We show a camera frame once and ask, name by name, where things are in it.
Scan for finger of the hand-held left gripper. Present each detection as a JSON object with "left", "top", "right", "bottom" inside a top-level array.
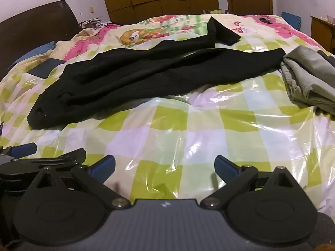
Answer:
[
  {"left": 33, "top": 149, "right": 87, "bottom": 168},
  {"left": 0, "top": 143, "right": 37, "bottom": 160}
]

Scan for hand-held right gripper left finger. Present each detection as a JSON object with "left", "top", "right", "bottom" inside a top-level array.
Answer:
[{"left": 34, "top": 155, "right": 132, "bottom": 210}]

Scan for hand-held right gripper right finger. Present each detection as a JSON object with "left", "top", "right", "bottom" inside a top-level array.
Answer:
[{"left": 199, "top": 155, "right": 302, "bottom": 211}]

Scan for black pants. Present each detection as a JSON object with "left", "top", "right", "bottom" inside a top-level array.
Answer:
[{"left": 27, "top": 16, "right": 286, "bottom": 130}]

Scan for green checkered plastic sheet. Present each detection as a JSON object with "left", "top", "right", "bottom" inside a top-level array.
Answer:
[{"left": 0, "top": 35, "right": 335, "bottom": 215}]

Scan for blue cloth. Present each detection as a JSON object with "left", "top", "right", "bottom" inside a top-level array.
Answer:
[{"left": 8, "top": 41, "right": 57, "bottom": 70}]

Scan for folded grey cloth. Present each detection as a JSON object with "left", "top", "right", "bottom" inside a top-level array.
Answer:
[{"left": 280, "top": 45, "right": 335, "bottom": 115}]

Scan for dark brown headboard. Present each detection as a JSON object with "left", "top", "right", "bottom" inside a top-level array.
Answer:
[{"left": 0, "top": 0, "right": 82, "bottom": 77}]

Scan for striped cloth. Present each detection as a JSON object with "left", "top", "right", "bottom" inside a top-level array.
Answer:
[{"left": 79, "top": 18, "right": 103, "bottom": 29}]

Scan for cartoon printed blanket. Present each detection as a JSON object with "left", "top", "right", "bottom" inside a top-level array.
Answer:
[{"left": 51, "top": 13, "right": 321, "bottom": 62}]

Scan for blue foam mat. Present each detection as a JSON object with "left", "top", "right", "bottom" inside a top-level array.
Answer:
[{"left": 281, "top": 12, "right": 302, "bottom": 30}]

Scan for wooden nightstand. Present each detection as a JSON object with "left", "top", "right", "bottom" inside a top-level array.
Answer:
[{"left": 310, "top": 15, "right": 335, "bottom": 53}]

